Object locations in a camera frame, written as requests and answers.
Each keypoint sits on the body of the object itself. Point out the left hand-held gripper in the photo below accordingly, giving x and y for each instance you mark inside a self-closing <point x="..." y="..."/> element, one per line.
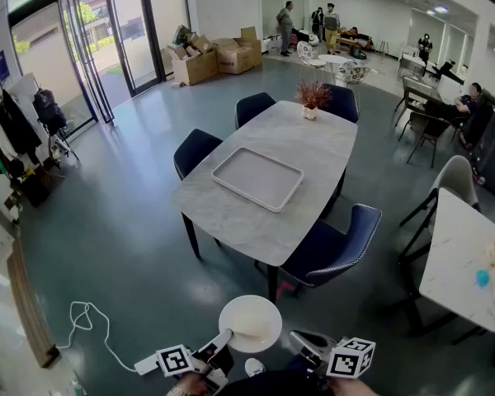
<point x="173" y="361"/>

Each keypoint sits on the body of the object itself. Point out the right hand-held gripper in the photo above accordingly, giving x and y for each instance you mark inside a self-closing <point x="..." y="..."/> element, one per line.
<point x="350" y="359"/>

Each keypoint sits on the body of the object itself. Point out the white round plate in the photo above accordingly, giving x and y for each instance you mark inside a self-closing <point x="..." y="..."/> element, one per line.
<point x="247" y="307"/>

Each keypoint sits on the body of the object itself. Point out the person's left forearm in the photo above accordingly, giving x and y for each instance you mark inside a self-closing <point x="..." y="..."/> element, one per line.
<point x="189" y="386"/>

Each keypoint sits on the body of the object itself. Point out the person's right forearm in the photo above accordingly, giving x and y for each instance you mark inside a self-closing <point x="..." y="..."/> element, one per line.
<point x="350" y="388"/>

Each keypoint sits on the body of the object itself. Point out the grey marble dining table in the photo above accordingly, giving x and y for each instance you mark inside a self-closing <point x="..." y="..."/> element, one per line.
<point x="251" y="229"/>

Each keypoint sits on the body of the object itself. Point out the person's white shoe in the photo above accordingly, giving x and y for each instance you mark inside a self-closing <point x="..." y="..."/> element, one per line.
<point x="254" y="366"/>

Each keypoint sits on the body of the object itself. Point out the person's dark trousers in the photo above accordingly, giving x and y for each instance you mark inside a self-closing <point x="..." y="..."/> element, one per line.
<point x="272" y="385"/>

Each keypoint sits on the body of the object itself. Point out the dark blue upholstered chair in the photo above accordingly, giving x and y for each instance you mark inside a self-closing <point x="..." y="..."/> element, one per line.
<point x="194" y="149"/>
<point x="251" y="107"/>
<point x="344" y="101"/>
<point x="330" y="250"/>

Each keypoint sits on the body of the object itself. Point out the grey rectangular tray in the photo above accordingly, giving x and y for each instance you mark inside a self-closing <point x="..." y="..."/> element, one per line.
<point x="255" y="177"/>

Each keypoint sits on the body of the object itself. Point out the white marble side table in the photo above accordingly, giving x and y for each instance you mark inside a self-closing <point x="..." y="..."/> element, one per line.
<point x="458" y="254"/>

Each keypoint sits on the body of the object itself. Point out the small blue object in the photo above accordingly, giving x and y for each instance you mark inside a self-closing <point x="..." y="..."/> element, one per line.
<point x="483" y="279"/>

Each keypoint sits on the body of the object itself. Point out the wooden threshold strip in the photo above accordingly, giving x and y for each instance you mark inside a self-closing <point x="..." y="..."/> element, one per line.
<point x="29" y="303"/>

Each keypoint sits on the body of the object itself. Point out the light grey shell chair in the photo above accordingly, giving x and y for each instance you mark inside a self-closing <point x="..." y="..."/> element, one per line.
<point x="455" y="175"/>

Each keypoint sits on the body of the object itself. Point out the brown black-framed chair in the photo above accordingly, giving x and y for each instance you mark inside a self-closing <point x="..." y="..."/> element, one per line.
<point x="431" y="128"/>

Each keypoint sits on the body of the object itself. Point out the potted red-brown plant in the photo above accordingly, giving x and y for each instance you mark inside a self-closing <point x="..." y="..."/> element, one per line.
<point x="312" y="95"/>

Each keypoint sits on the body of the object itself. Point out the brown cardboard box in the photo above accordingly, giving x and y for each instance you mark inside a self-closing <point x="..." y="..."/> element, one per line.
<point x="255" y="48"/>
<point x="198" y="70"/>
<point x="235" y="62"/>

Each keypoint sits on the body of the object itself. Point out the white patterned chair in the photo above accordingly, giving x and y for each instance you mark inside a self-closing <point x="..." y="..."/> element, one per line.
<point x="352" y="72"/>
<point x="305" y="52"/>

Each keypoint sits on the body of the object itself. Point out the dark glass table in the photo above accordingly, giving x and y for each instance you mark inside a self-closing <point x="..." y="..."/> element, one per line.
<point x="420" y="89"/>

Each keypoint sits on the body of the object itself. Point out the black backpack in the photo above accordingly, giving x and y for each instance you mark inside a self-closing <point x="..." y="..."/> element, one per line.
<point x="49" y="111"/>

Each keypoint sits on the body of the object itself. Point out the small round white table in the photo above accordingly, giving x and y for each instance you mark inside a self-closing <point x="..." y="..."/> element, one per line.
<point x="332" y="59"/>

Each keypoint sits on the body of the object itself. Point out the clothes rack with hanging clothes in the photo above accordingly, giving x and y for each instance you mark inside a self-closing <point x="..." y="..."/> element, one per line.
<point x="16" y="130"/>

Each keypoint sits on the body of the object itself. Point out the black framed glass door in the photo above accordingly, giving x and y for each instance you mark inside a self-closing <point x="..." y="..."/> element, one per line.
<point x="132" y="35"/>

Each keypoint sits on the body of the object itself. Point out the long ceiling light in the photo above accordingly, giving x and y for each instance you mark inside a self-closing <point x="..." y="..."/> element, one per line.
<point x="439" y="10"/>

